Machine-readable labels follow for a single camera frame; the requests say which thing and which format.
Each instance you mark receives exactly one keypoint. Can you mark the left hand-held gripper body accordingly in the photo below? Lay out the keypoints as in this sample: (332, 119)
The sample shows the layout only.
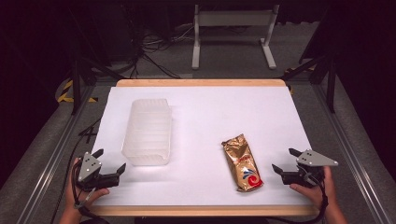
(89, 168)

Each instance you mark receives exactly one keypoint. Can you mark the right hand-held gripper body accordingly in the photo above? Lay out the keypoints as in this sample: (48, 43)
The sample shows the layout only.
(314, 159)

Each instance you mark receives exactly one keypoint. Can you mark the person's left hand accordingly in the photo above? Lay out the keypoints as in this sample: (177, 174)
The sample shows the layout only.
(73, 199)

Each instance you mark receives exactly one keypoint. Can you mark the person's right hand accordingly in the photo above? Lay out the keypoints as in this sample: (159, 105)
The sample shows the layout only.
(320, 196)

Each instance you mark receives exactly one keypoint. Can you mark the gold snack packet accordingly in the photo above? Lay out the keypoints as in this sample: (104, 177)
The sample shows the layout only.
(243, 163)

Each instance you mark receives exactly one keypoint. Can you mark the translucent plastic container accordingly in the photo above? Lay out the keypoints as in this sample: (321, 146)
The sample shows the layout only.
(148, 132)

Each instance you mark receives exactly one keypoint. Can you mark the black metal stand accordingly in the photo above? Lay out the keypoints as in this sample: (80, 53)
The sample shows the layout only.
(76, 93)
(331, 90)

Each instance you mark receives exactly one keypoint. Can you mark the yellow black hazard tape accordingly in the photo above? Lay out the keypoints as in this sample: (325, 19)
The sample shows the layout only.
(62, 99)

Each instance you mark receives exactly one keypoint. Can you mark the white paper table sheet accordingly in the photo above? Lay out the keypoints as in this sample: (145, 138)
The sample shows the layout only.
(202, 118)

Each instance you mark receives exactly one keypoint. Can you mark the white metal stand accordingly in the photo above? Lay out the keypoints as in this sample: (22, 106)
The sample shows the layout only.
(233, 18)

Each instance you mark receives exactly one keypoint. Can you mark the aluminium floor rail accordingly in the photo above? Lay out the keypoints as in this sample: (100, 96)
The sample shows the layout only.
(351, 161)
(53, 161)

